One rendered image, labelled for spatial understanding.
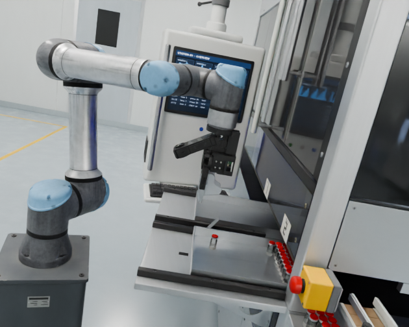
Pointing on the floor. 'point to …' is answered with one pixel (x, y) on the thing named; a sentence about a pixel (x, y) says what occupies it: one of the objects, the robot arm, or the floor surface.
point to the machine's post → (348, 139)
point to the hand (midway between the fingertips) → (198, 197)
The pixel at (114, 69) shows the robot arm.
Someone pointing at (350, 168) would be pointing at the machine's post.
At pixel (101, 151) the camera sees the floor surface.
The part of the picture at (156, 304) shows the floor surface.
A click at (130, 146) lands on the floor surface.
